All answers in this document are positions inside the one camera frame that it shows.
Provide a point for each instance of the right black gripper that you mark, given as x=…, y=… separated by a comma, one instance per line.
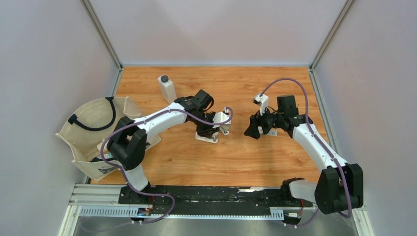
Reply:
x=252, y=131

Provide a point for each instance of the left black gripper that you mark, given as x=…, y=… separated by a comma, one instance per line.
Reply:
x=208, y=132

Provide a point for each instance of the grey staple box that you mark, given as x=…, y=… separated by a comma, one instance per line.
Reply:
x=273, y=133

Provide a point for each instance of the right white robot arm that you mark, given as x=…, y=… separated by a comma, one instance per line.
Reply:
x=340, y=184

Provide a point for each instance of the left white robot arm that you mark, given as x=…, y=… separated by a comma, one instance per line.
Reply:
x=130, y=139

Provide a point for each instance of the white bottle black cap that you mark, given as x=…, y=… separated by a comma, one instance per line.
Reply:
x=167, y=88

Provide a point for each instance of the beige canvas tote bag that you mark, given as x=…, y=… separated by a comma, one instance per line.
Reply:
x=87, y=128

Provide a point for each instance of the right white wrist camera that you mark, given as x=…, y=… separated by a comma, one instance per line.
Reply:
x=262, y=101

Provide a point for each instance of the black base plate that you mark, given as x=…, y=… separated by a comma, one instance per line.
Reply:
x=216, y=202

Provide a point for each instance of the aluminium frame rail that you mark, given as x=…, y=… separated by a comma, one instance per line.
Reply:
x=87, y=4

